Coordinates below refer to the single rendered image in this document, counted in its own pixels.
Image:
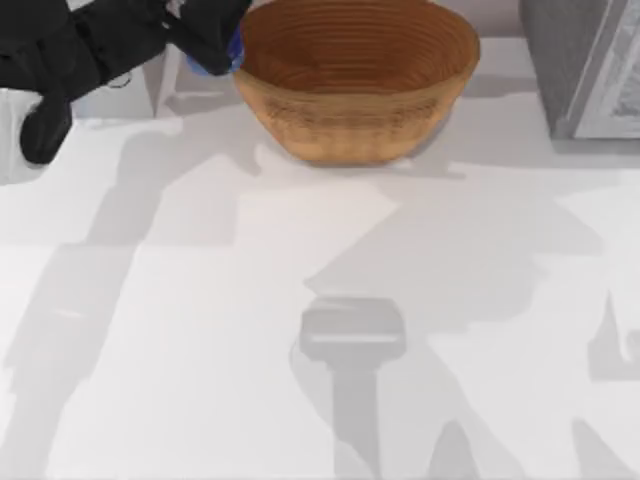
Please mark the brown woven basket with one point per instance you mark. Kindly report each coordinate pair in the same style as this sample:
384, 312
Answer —
350, 90

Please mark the pale grey cabinet door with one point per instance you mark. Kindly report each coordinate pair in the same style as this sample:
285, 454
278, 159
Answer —
612, 75

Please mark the grey cabinet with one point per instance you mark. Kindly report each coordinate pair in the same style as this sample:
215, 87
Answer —
555, 60

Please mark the white sink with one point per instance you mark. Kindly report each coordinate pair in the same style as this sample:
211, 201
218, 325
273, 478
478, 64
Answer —
125, 100

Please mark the small blue object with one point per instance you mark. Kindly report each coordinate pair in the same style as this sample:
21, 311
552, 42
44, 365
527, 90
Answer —
236, 50

